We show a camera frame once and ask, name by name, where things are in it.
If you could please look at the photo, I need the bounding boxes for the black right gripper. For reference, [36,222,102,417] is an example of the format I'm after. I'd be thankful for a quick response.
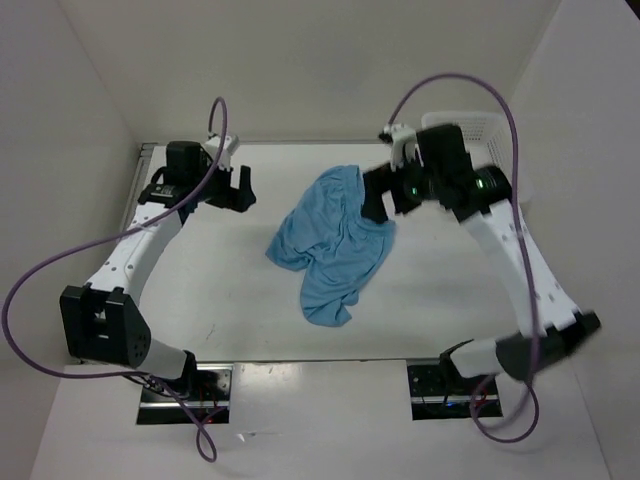
[359,146,440,223]

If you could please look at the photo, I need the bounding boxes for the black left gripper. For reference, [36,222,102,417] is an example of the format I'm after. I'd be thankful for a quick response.
[192,154,256,213]

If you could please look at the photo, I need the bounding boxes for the light blue mesh shorts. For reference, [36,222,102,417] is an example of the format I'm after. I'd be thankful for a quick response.
[265,165,396,327]

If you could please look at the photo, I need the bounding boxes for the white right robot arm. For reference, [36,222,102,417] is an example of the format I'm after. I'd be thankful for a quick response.
[360,124,601,393]

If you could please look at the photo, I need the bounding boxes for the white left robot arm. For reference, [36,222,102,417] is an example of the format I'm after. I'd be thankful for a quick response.
[59,134,256,400]

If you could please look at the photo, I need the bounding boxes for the white perforated plastic basket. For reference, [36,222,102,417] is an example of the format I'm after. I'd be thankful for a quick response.
[417,111,533,206]

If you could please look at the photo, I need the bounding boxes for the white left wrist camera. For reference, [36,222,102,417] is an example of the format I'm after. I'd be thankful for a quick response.
[202,134,240,172]

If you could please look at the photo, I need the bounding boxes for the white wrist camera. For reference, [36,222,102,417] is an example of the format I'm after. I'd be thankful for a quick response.
[378,124,417,171]
[202,134,240,172]

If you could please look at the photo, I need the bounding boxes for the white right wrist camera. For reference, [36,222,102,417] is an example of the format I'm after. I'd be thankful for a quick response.
[378,124,417,171]

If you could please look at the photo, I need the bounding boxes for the aluminium table edge rail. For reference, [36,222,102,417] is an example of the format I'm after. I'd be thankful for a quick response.
[120,142,157,231]

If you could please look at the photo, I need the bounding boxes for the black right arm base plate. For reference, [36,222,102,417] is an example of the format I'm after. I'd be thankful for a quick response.
[407,363,484,421]

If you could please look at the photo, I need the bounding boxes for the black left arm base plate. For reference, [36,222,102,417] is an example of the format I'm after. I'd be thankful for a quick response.
[136,363,234,426]

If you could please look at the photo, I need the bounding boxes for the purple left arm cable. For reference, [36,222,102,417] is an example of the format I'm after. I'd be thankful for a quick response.
[0,96,230,463]

